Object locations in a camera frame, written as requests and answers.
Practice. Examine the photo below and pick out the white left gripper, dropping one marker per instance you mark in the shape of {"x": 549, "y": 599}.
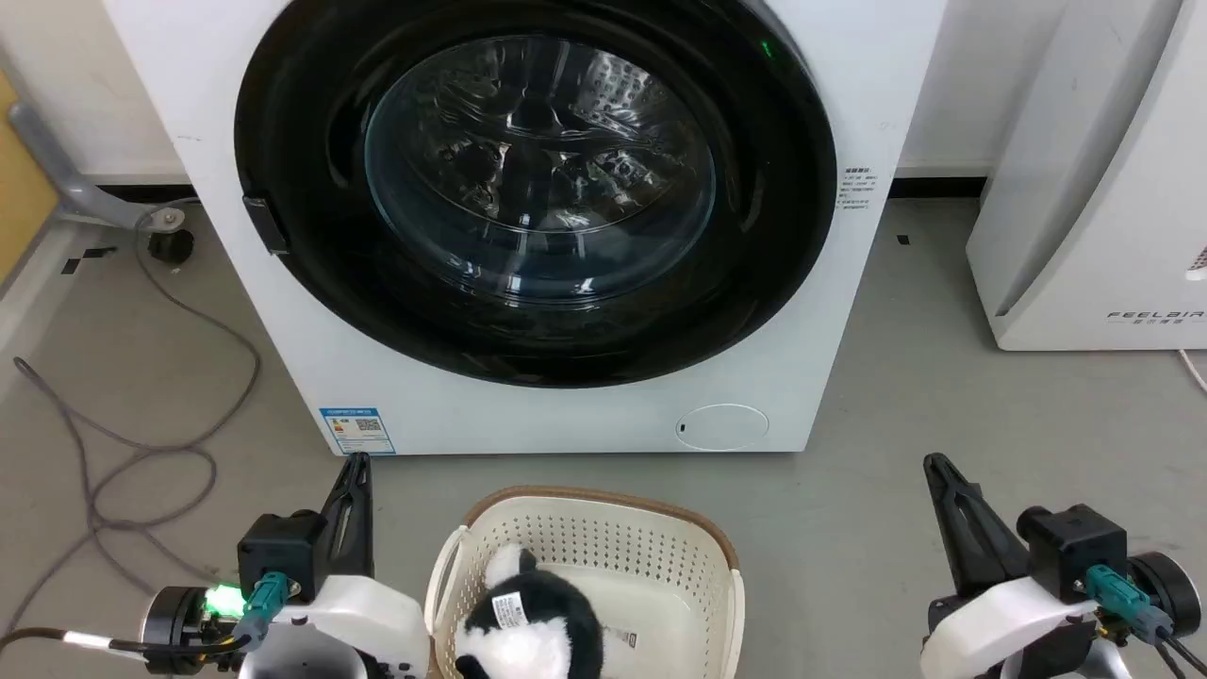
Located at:
{"x": 358, "y": 622}

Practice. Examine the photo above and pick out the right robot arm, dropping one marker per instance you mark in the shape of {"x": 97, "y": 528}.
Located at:
{"x": 1167, "y": 589}

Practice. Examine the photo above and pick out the cream perforated laundry basket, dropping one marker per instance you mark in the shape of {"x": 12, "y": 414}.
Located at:
{"x": 613, "y": 547}

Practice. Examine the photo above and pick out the round black glass washer door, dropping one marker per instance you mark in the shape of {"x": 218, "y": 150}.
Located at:
{"x": 311, "y": 283}

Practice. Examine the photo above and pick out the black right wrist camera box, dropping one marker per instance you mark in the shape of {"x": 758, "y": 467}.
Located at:
{"x": 1075, "y": 552}

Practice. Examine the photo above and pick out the small printed text sticker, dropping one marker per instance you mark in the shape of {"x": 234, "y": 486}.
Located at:
{"x": 857, "y": 190}

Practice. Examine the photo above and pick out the white front-load washing machine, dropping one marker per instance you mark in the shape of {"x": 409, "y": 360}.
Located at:
{"x": 528, "y": 420}

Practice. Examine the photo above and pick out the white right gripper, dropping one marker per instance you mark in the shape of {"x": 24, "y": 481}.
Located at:
{"x": 1000, "y": 627}

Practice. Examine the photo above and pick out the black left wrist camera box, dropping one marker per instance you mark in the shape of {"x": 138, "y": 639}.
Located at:
{"x": 281, "y": 556}

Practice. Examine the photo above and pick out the black and white plush toy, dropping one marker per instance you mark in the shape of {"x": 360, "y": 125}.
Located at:
{"x": 547, "y": 608}

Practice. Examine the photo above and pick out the oval white filter cover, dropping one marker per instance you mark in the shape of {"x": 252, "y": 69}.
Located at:
{"x": 722, "y": 427}

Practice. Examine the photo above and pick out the white air purifier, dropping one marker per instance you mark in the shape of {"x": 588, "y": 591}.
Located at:
{"x": 1113, "y": 236}

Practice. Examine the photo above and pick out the black round levelling foot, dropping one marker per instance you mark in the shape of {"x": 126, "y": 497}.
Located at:
{"x": 172, "y": 246}

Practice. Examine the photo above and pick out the grey metal table leg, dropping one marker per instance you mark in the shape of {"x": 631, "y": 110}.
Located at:
{"x": 66, "y": 179}

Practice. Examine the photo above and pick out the yellow wooden panel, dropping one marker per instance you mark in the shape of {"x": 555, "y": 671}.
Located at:
{"x": 19, "y": 198}

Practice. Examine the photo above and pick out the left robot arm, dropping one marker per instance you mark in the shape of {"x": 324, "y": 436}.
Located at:
{"x": 174, "y": 618}

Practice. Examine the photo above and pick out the blue energy label sticker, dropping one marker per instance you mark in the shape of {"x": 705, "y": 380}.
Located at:
{"x": 357, "y": 431}

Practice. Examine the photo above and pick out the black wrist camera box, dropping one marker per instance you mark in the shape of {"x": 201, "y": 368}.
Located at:
{"x": 1075, "y": 552}
{"x": 281, "y": 556}

